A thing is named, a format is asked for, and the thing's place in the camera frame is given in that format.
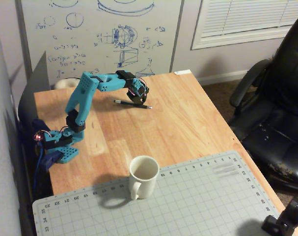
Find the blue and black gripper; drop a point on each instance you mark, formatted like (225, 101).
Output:
(138, 99)

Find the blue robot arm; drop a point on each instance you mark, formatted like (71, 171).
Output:
(80, 98)

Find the black pen with silver tip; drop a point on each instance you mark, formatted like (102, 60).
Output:
(129, 104)

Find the small white tag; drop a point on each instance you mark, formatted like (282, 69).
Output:
(182, 72)

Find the white tape roll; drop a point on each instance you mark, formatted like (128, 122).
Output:
(62, 84)

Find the whiteboard with blue drawings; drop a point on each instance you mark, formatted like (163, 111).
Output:
(94, 29)

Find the white ceramic mug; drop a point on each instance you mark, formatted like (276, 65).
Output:
(141, 182)

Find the dark grey panel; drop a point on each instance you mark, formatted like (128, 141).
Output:
(33, 93)

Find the dark blue table clamp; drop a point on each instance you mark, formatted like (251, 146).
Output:
(51, 159)

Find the controller board with red light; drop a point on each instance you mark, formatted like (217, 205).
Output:
(37, 136)

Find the grey cutting mat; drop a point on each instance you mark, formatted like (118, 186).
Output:
(178, 204)

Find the white window blinds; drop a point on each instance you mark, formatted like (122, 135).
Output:
(249, 19)

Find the black leather office chair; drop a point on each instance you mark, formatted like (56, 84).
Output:
(274, 118)

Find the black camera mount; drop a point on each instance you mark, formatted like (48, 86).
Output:
(283, 218)

